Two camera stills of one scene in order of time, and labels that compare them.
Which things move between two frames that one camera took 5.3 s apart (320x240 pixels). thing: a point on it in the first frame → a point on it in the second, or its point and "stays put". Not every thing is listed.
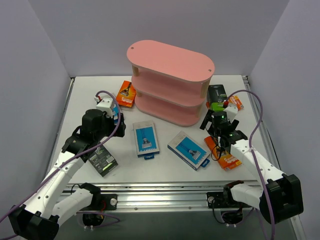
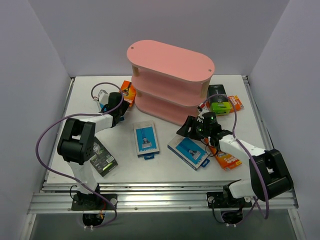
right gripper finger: (207, 118) → (189, 128)
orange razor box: (227, 161) stays put
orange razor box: (126, 94) stays put
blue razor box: (146, 139) stays put
